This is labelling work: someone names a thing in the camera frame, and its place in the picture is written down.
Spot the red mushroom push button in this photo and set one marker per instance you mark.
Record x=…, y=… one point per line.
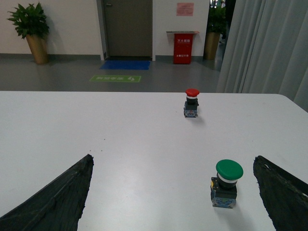
x=191, y=103

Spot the right potted plant gold vase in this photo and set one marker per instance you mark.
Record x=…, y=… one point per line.
x=216, y=26

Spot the green mushroom push button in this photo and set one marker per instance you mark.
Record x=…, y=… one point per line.
x=223, y=186

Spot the potted plant gold vase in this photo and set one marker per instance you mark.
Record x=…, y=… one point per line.
x=31, y=24
x=216, y=26

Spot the left potted plant gold vase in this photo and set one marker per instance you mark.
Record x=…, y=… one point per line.
x=31, y=24

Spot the grey door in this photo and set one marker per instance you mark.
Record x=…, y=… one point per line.
x=129, y=27

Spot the pink wall notice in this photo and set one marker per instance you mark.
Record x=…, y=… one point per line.
x=185, y=9

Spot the blue floor mat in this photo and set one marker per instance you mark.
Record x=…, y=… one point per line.
x=125, y=65

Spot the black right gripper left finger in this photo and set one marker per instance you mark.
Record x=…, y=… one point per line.
x=56, y=207

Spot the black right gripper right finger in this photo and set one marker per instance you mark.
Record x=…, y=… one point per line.
x=284, y=196

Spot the grey curtain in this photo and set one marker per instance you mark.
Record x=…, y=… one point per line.
x=267, y=50

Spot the green floor sign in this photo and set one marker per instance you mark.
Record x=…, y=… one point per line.
x=115, y=78

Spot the red fire extinguisher box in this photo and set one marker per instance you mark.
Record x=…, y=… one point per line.
x=183, y=42

